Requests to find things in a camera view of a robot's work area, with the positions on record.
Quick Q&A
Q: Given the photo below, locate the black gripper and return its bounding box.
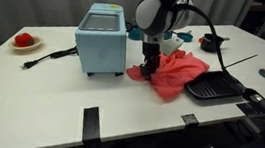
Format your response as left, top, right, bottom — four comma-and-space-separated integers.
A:
138, 40, 163, 82

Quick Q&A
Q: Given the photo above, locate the red shirt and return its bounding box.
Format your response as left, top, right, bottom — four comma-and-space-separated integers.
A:
123, 43, 212, 106

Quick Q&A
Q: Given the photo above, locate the teal cup left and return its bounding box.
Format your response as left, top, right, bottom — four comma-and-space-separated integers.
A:
123, 21, 144, 42

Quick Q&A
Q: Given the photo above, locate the light blue toaster oven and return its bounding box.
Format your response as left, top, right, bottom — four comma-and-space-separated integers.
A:
70, 0, 134, 81

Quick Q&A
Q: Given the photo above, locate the black grill pan tray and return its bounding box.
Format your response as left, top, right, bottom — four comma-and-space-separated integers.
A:
183, 66, 249, 106

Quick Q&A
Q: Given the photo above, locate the small black tape square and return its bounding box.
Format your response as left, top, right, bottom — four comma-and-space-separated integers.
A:
179, 112, 200, 129

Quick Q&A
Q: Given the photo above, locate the black toy pot red knob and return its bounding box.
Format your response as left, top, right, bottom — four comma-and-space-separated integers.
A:
196, 31, 232, 56

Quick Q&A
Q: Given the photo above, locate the long black tape strip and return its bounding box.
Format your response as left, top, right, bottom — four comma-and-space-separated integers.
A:
80, 105, 105, 144

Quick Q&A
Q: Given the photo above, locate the short black tape patch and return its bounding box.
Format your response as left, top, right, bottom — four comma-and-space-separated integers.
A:
234, 100, 265, 118

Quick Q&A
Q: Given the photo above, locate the beige small plate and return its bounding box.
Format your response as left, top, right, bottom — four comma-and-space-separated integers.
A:
7, 33, 44, 55

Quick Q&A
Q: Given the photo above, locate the red toy tomato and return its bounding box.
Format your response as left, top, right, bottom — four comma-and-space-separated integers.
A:
13, 31, 36, 50

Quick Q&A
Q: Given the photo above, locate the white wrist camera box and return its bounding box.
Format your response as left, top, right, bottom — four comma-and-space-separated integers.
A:
159, 34, 182, 58

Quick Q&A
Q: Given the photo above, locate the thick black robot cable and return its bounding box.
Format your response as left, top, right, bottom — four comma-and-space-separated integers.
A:
165, 2, 265, 117

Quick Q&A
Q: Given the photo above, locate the black power cord with plug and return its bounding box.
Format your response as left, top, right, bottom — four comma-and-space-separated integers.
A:
19, 39, 79, 76

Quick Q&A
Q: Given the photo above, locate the thin black cable tie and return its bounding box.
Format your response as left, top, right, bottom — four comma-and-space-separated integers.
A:
224, 49, 259, 72

